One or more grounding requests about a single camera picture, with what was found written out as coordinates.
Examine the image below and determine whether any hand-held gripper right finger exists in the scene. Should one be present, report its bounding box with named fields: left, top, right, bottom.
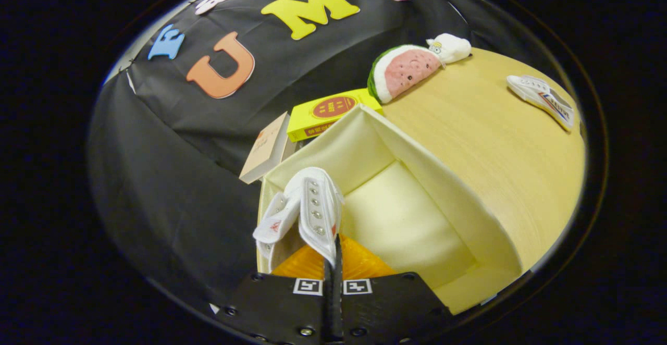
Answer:
left=333, top=233, right=454, bottom=345

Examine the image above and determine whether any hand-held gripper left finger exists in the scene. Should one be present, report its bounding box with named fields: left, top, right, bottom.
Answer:
left=211, top=233, right=337, bottom=345

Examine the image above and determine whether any cream storage box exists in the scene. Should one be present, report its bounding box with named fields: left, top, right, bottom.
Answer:
left=256, top=104, right=523, bottom=315

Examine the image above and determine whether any small white canvas shoe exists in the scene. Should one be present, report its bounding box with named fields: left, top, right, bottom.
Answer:
left=507, top=74, right=575, bottom=131
left=253, top=167, right=344, bottom=275

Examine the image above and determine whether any yellow book with red circle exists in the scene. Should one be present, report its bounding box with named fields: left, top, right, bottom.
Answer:
left=287, top=88, right=384, bottom=143

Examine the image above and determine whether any watermelon slice plush toy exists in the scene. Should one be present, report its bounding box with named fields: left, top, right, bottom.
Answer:
left=367, top=44, right=443, bottom=104

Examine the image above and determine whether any white plush toy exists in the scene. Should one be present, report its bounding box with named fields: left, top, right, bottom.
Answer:
left=426, top=33, right=472, bottom=65

